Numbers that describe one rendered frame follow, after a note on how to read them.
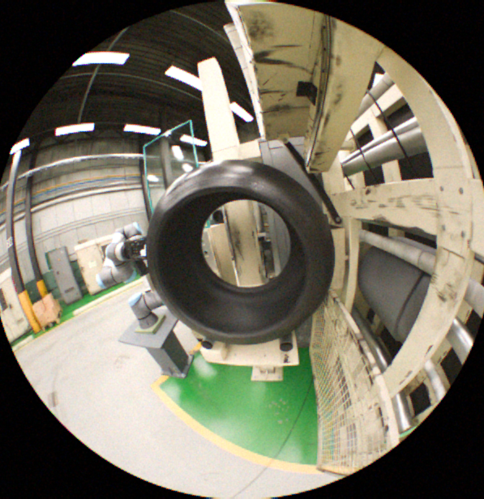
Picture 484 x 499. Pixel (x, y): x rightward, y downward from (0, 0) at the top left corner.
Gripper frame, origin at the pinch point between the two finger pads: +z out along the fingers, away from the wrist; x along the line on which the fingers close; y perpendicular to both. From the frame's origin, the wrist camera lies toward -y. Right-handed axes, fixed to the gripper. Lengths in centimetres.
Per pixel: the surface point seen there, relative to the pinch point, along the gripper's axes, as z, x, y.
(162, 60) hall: -267, 246, 669
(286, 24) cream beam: 50, -30, 47
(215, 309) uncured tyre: 19.0, 4.7, -26.0
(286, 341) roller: 48, -10, -25
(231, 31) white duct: 35, 12, 152
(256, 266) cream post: 35.1, 26.0, -13.7
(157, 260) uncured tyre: 11.2, -11.7, 2.5
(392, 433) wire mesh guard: 65, -46, -16
